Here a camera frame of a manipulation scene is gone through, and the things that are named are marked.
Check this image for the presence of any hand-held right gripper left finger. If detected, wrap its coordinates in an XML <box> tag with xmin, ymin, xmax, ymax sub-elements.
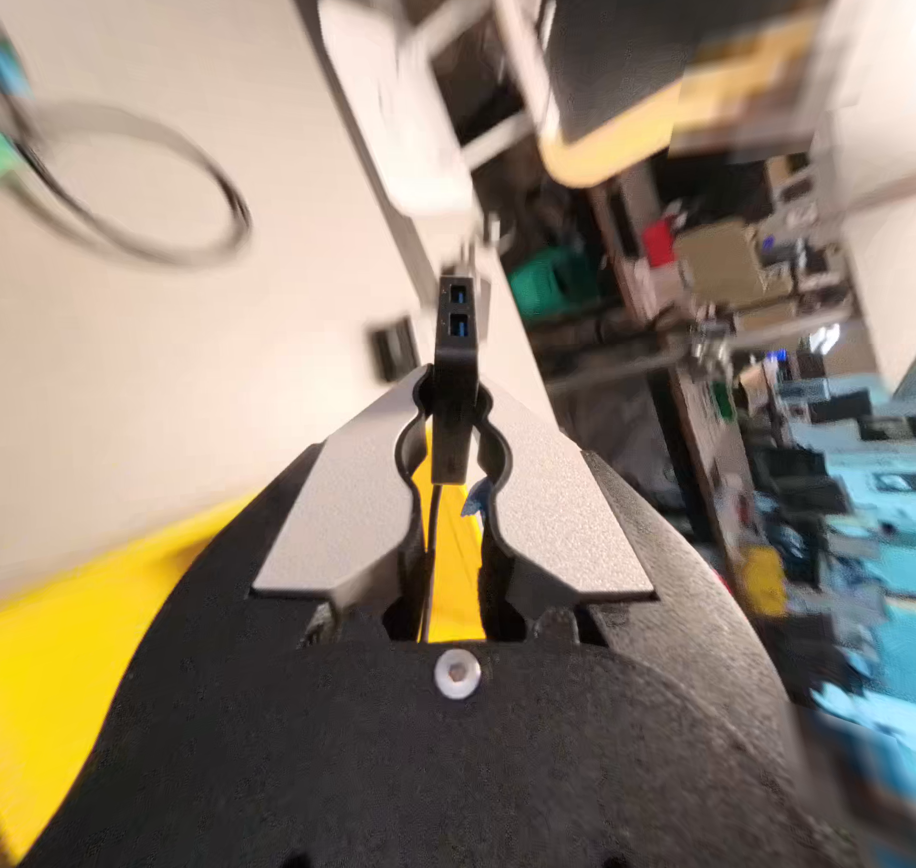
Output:
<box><xmin>250</xmin><ymin>364</ymin><xmax>435</xmax><ymax>608</ymax></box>

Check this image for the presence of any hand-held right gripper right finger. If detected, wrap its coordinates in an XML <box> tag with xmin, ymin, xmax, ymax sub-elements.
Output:
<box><xmin>472</xmin><ymin>380</ymin><xmax>657</xmax><ymax>610</ymax></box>

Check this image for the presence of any thin black hub cable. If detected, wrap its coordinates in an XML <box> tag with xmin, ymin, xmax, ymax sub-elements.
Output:
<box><xmin>422</xmin><ymin>482</ymin><xmax>445</xmax><ymax>643</ymax></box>

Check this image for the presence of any black square usb hub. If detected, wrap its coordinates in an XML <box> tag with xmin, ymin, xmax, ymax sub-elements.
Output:
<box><xmin>431</xmin><ymin>276</ymin><xmax>479</xmax><ymax>486</ymax></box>

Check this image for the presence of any yellow plastic bin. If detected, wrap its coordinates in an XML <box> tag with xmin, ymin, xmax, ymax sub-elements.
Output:
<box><xmin>0</xmin><ymin>424</ymin><xmax>482</xmax><ymax>865</ymax></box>

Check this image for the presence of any black braided hdmi cable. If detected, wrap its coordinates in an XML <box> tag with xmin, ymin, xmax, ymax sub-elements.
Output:
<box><xmin>0</xmin><ymin>38</ymin><xmax>253</xmax><ymax>269</ymax></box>

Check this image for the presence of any dark flat device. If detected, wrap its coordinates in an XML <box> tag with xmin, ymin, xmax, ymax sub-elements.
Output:
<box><xmin>372</xmin><ymin>317</ymin><xmax>419</xmax><ymax>382</ymax></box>

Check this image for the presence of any green plastic bin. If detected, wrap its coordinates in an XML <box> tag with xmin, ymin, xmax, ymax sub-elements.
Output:
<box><xmin>508</xmin><ymin>249</ymin><xmax>609</xmax><ymax>318</ymax></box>

